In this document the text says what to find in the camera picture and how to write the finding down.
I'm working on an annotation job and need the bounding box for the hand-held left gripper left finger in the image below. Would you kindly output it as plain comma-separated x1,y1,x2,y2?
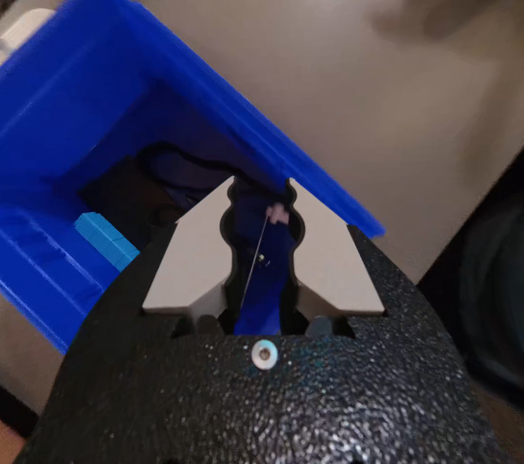
142,177,240,320

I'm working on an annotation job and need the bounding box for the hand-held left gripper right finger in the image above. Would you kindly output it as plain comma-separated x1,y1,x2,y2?
286,177,387,319

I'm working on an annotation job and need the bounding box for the large blue plastic bin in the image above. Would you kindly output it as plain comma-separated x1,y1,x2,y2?
0,0,386,355

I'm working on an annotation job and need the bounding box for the light blue cube bar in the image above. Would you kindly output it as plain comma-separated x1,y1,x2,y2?
75,212,141,271

